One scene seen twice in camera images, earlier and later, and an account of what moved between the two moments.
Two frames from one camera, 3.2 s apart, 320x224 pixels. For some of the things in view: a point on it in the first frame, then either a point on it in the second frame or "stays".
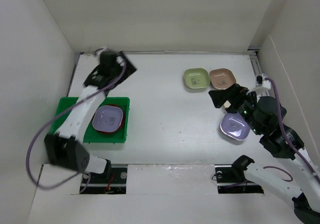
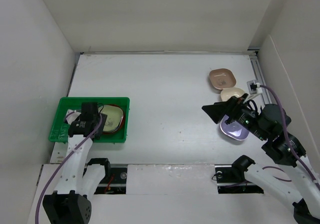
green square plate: (196, 78) → (115, 115)
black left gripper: (130, 69) → (98, 135)
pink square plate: (222, 78) stays
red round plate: (121, 125) stays
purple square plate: (235, 125) stays
